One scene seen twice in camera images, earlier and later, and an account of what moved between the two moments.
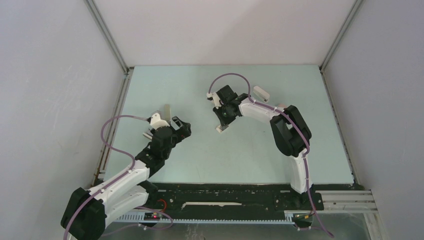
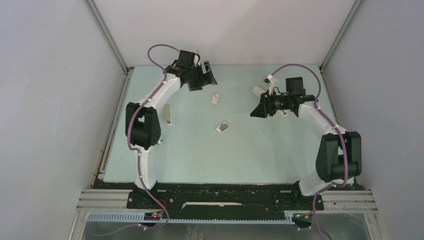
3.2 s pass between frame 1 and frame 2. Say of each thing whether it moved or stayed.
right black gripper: moved
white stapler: stayed
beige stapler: stayed
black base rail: stayed
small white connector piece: moved
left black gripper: moved
